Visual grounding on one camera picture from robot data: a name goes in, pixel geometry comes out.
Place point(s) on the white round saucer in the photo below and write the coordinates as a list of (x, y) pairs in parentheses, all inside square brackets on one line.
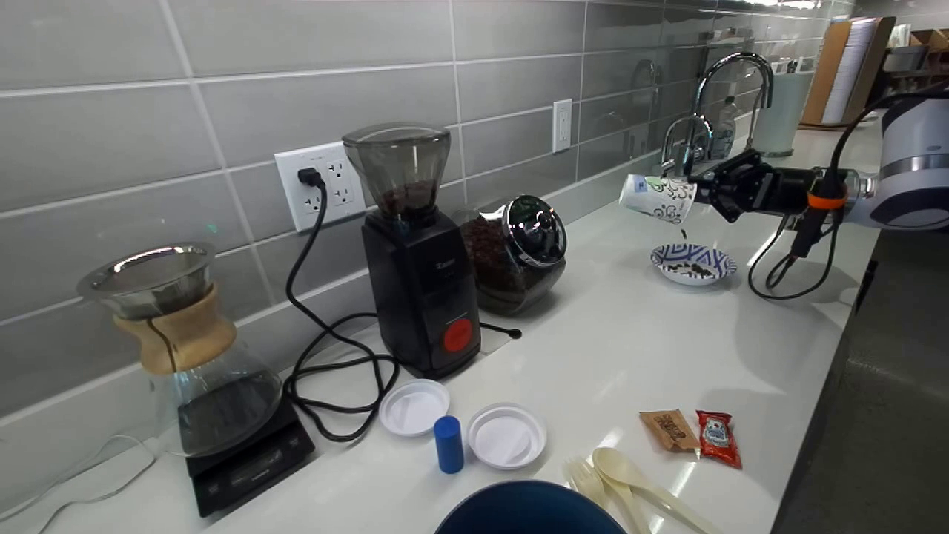
[(504, 437)]

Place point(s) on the white wall power outlet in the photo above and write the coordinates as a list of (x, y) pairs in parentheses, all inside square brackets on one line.
[(341, 189)]

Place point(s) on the brown cardboard box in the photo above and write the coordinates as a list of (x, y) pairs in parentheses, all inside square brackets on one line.
[(850, 70)]

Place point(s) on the glass coffee bean jar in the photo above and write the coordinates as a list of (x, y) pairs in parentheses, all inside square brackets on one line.
[(515, 257)]

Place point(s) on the white wall switch plate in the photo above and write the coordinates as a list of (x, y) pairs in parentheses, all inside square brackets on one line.
[(561, 122)]

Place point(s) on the glass pour-over coffee carafe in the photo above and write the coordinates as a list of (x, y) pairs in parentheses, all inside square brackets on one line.
[(178, 336)]

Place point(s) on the patterned paper cup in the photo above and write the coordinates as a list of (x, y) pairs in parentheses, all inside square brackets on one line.
[(657, 198)]

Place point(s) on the small blue bottle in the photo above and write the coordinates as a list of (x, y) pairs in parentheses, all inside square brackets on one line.
[(449, 447)]

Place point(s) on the brown sachet packet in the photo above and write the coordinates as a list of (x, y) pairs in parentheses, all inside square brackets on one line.
[(672, 431)]

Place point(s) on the clear plastic wrapper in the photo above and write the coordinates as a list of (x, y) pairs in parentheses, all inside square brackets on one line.
[(617, 466)]

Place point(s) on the blue patterned white bowl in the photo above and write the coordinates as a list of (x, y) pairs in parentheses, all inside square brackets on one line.
[(693, 265)]

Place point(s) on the dark blue round object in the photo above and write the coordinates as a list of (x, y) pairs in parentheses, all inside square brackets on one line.
[(528, 509)]

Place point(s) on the red sachet packet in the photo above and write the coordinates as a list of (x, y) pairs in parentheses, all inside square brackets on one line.
[(718, 437)]

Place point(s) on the black coffee scale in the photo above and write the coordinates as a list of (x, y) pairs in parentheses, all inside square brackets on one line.
[(246, 471)]

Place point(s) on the small chrome tap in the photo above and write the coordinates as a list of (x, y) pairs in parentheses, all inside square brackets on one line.
[(676, 138)]

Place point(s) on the pale green bin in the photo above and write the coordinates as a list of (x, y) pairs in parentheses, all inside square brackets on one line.
[(787, 113)]

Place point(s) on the black coffee grinder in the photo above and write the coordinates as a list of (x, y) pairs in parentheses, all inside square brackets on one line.
[(424, 285)]

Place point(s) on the tall chrome faucet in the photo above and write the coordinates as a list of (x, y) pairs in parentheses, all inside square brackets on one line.
[(764, 76)]

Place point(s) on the white plastic lid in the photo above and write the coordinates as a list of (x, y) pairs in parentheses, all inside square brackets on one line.
[(412, 407)]

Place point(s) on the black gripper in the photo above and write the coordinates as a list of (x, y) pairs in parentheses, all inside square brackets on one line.
[(789, 189)]

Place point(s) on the cream plastic spoon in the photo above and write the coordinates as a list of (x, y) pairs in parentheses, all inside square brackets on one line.
[(589, 483)]

